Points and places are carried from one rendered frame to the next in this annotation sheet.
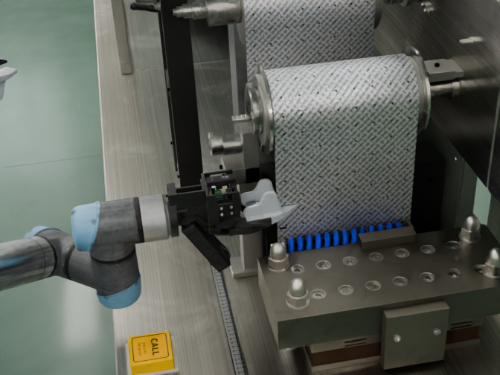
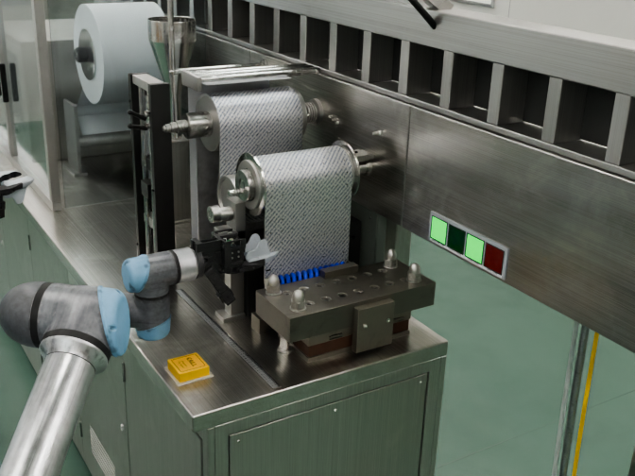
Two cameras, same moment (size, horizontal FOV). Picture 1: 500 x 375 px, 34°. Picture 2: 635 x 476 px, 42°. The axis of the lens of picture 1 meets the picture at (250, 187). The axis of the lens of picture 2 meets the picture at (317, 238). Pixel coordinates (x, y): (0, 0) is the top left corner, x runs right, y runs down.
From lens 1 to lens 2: 0.78 m
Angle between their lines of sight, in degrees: 23
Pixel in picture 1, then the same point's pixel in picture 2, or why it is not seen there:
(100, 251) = (149, 290)
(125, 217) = (167, 262)
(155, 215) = (189, 259)
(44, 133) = not seen: outside the picture
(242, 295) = (236, 331)
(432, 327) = (385, 316)
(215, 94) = not seen: hidden behind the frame
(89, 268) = (134, 309)
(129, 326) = (160, 358)
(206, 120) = not seen: hidden behind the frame
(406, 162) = (345, 217)
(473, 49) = (381, 138)
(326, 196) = (296, 244)
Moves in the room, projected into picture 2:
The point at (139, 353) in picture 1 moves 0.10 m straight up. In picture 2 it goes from (181, 366) to (180, 325)
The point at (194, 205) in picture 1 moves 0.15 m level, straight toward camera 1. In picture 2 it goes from (214, 251) to (239, 278)
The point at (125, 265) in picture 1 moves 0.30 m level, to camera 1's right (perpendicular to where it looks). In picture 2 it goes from (165, 301) to (294, 282)
